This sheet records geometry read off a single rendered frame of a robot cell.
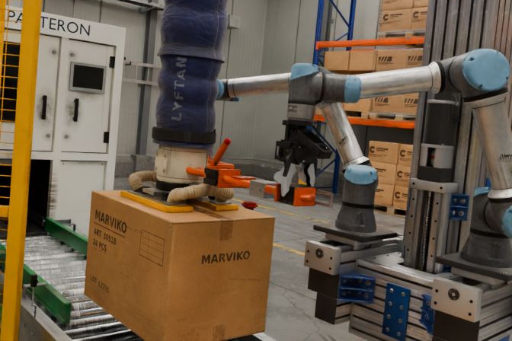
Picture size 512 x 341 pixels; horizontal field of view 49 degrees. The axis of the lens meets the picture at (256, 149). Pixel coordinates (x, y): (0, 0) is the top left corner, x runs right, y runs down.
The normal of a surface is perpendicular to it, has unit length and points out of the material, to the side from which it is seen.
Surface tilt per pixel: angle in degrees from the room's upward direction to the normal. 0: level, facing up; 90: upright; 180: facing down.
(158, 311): 90
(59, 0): 90
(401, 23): 90
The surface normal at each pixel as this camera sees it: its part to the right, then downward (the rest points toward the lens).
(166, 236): -0.77, -0.04
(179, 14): -0.19, -0.15
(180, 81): 0.04, -0.24
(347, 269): 0.69, 0.10
